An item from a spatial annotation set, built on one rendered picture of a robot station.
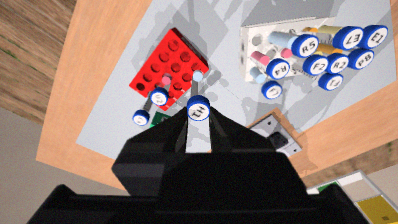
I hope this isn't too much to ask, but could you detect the red tube rack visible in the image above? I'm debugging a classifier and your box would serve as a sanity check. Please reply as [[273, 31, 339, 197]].
[[129, 27, 209, 111]]

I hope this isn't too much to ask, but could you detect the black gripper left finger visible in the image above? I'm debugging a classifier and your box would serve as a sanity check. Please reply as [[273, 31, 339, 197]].
[[120, 106, 188, 152]]

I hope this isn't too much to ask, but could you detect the grey bench mat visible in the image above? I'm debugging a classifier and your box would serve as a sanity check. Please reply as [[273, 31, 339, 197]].
[[75, 0, 397, 160]]

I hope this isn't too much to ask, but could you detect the white test tube rack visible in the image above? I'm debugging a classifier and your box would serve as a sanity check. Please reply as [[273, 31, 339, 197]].
[[239, 17, 336, 81]]

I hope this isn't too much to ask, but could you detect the green tube rack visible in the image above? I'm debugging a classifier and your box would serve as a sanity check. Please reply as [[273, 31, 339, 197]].
[[150, 111, 172, 127]]

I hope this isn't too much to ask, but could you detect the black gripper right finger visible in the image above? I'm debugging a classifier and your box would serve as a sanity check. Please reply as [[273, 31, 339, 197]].
[[209, 106, 277, 152]]

